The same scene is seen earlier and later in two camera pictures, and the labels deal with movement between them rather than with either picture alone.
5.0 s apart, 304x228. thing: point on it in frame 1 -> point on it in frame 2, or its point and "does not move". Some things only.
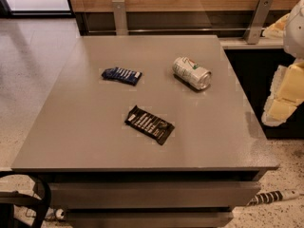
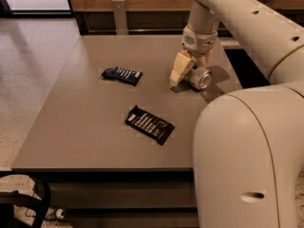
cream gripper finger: x=276 y=111 -> x=207 y=59
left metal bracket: x=121 y=19 does not move
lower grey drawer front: x=148 y=218 does not move
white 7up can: x=192 y=73 does not move
